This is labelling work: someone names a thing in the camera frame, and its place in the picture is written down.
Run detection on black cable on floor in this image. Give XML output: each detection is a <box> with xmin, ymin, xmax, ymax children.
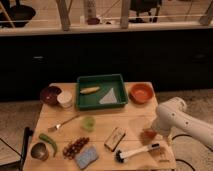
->
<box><xmin>169</xmin><ymin>133</ymin><xmax>213</xmax><ymax>171</ymax></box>

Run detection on red grape bunch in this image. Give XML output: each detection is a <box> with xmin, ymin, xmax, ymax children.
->
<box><xmin>63</xmin><ymin>137</ymin><xmax>89</xmax><ymax>159</ymax></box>

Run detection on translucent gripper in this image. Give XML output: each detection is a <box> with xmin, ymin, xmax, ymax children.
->
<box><xmin>149</xmin><ymin>132</ymin><xmax>172</xmax><ymax>153</ymax></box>

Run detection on green plastic tray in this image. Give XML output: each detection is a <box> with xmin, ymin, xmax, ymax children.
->
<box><xmin>76</xmin><ymin>74</ymin><xmax>128</xmax><ymax>110</ymax></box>

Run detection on green pepper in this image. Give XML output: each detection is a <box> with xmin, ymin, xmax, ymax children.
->
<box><xmin>39</xmin><ymin>133</ymin><xmax>58</xmax><ymax>157</ymax></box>

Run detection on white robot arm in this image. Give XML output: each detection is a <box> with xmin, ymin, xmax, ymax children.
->
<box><xmin>150</xmin><ymin>97</ymin><xmax>213</xmax><ymax>152</ymax></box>

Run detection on white dish brush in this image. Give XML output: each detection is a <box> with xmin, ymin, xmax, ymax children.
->
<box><xmin>115</xmin><ymin>143</ymin><xmax>160</xmax><ymax>163</ymax></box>

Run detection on wooden rectangular block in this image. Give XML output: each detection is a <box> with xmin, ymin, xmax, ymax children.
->
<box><xmin>104</xmin><ymin>127</ymin><xmax>126</xmax><ymax>152</ymax></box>

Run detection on white cup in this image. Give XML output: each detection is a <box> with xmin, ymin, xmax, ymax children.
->
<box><xmin>57</xmin><ymin>91</ymin><xmax>72</xmax><ymax>108</ymax></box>

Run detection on blue sponge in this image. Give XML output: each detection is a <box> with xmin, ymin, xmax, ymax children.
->
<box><xmin>74</xmin><ymin>146</ymin><xmax>99</xmax><ymax>169</ymax></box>

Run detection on green plastic cup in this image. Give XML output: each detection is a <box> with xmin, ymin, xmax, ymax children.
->
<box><xmin>81</xmin><ymin>116</ymin><xmax>95</xmax><ymax>132</ymax></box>

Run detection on red apple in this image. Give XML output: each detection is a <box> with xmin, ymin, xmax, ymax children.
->
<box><xmin>141</xmin><ymin>130</ymin><xmax>157</xmax><ymax>144</ymax></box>

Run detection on orange bowl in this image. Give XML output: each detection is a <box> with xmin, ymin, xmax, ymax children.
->
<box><xmin>129</xmin><ymin>83</ymin><xmax>154</xmax><ymax>104</ymax></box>

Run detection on grey triangular cloth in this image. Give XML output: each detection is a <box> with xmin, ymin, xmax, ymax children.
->
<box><xmin>99</xmin><ymin>88</ymin><xmax>117</xmax><ymax>104</ymax></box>

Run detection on dark maroon bowl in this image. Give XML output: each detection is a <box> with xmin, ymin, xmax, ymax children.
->
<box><xmin>40</xmin><ymin>86</ymin><xmax>62</xmax><ymax>106</ymax></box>

